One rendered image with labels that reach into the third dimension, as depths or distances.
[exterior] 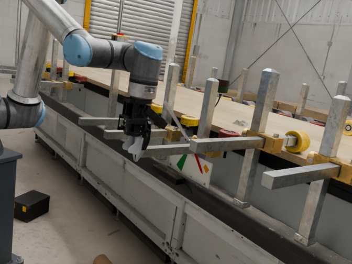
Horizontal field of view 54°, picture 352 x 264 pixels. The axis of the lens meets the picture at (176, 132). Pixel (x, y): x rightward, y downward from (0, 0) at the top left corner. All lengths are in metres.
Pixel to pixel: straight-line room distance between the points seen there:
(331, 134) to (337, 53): 8.48
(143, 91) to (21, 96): 0.81
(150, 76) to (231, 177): 0.68
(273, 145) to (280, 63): 9.38
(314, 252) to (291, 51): 9.36
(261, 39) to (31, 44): 9.80
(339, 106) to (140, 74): 0.56
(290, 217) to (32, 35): 1.28
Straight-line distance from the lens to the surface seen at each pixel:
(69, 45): 1.08
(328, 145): 1.03
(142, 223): 2.17
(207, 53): 11.37
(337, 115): 1.02
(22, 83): 1.72
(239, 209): 1.23
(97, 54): 1.07
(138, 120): 1.07
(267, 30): 11.00
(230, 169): 1.55
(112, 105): 1.96
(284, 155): 1.30
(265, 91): 1.14
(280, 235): 1.14
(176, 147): 1.22
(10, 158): 1.76
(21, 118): 1.77
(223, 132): 1.37
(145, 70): 1.05
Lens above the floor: 1.18
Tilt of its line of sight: 13 degrees down
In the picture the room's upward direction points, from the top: 9 degrees clockwise
